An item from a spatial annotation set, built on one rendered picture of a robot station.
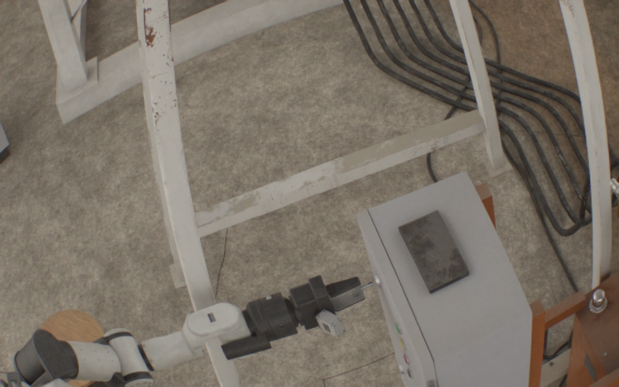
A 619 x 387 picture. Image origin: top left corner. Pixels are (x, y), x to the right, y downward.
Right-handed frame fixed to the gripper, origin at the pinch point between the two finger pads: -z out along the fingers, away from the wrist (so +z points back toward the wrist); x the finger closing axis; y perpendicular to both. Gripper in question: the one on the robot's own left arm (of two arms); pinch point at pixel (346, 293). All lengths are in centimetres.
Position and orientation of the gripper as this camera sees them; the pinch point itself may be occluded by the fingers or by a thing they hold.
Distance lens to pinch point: 200.2
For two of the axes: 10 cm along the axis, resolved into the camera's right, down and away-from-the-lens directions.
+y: 2.8, 6.4, -7.2
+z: -9.4, 3.5, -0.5
